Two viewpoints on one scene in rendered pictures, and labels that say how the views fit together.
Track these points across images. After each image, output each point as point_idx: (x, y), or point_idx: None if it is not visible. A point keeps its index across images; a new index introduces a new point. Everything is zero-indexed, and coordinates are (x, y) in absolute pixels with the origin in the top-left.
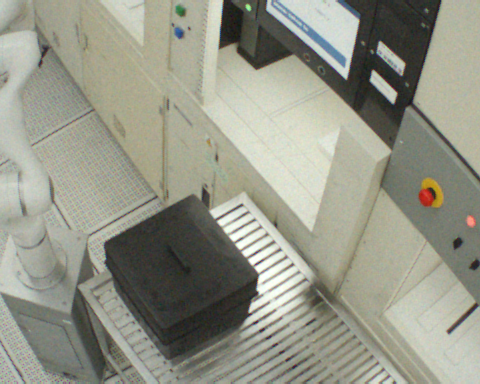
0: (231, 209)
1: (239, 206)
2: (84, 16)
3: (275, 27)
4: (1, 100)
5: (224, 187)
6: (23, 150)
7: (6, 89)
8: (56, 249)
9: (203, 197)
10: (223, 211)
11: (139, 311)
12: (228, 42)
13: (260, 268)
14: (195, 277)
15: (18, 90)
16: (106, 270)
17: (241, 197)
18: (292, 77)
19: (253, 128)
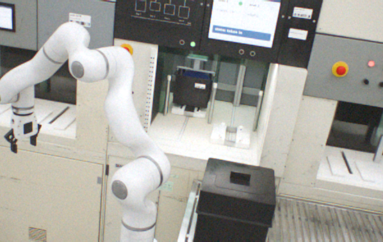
0: (197, 187)
1: (198, 185)
2: None
3: (216, 46)
4: (123, 94)
5: (169, 194)
6: (146, 132)
7: (122, 87)
8: None
9: None
10: (196, 189)
11: (241, 220)
12: None
13: None
14: (255, 180)
15: (132, 86)
16: (178, 239)
17: (195, 181)
18: (166, 125)
19: (178, 146)
